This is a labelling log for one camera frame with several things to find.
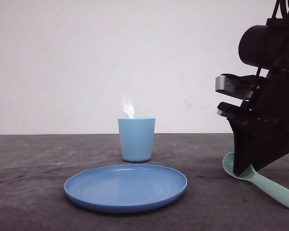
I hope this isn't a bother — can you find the blue plastic plate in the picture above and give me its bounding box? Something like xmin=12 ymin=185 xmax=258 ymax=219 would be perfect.
xmin=64 ymin=164 xmax=187 ymax=214

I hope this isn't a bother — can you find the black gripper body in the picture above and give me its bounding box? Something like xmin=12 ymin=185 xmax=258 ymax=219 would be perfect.
xmin=218 ymin=70 xmax=289 ymax=140

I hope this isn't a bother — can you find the white plastic fork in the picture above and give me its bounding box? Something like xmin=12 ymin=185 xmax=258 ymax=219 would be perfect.
xmin=122 ymin=96 xmax=135 ymax=119

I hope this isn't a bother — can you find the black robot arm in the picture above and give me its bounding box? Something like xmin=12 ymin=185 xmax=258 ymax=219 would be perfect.
xmin=215 ymin=0 xmax=289 ymax=175

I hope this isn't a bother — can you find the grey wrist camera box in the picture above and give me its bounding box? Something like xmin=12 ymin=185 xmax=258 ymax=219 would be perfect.
xmin=215 ymin=74 xmax=267 ymax=101

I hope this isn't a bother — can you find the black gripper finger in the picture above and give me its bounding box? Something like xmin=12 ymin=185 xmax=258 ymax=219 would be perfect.
xmin=227 ymin=118 xmax=267 ymax=175
xmin=251 ymin=139 xmax=289 ymax=171

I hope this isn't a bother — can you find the light blue plastic cup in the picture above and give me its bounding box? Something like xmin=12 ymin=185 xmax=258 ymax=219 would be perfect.
xmin=118 ymin=117 xmax=155 ymax=163

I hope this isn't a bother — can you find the mint green plastic spoon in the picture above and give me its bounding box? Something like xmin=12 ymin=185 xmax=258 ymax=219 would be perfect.
xmin=222 ymin=153 xmax=289 ymax=208

